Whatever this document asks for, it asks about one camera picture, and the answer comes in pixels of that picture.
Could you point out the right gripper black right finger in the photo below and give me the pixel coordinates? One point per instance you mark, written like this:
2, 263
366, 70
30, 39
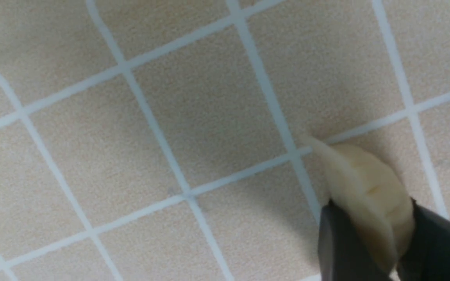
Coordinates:
428, 256

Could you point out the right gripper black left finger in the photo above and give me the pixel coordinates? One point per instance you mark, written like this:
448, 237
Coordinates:
342, 256

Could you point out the beige checkered tablecloth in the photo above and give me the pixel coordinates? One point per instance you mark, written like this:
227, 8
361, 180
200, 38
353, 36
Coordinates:
161, 140

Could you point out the beige dumpling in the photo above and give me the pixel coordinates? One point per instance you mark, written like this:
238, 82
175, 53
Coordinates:
373, 196

